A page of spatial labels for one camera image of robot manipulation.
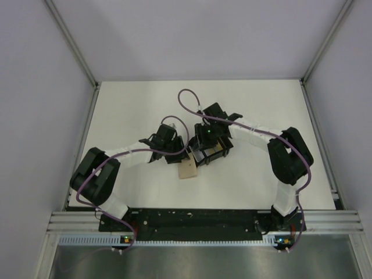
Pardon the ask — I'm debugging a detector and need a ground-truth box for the grey slotted cable duct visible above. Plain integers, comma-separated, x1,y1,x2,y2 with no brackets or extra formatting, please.
59,235,283,247

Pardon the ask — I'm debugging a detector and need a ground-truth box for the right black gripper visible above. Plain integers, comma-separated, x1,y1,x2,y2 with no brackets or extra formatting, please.
194,123,220,152

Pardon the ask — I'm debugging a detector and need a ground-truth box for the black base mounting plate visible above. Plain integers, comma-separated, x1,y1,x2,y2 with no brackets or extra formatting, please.
99,208,306,241

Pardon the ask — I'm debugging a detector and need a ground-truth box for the beige card stack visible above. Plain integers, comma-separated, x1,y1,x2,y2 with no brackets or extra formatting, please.
178,153,198,180

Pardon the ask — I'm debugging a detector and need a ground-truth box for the left aluminium corner post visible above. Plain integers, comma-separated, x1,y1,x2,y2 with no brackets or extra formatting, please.
43,0,101,88

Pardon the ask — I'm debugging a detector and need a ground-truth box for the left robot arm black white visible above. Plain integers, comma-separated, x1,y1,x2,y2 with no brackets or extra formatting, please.
70,124,188,231

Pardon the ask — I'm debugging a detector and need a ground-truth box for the right aluminium corner post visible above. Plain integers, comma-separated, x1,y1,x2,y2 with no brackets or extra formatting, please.
301,0,361,84

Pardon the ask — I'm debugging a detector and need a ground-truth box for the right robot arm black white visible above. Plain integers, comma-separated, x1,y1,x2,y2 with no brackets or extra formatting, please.
189,103,314,230

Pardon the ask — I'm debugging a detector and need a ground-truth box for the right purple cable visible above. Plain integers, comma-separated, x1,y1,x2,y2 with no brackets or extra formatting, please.
177,88,313,252

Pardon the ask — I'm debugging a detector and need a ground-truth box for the aluminium frame rail front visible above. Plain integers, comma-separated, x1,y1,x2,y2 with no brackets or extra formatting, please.
47,210,364,234

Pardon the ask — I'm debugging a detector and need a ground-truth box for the aluminium corner post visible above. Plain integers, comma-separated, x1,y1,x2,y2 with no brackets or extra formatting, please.
43,0,101,88
301,0,361,84

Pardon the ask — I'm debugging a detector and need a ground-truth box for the black card holder box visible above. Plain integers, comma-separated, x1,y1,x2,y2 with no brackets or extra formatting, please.
187,137,234,167

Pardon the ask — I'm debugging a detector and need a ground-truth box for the purple cable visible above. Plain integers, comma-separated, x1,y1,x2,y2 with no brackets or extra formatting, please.
75,115,191,253
177,88,313,252

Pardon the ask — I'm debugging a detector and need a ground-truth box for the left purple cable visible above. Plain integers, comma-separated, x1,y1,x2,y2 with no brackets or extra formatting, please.
75,115,191,253

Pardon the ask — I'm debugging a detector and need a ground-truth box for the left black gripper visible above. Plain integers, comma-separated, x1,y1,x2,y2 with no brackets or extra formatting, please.
163,135,189,164

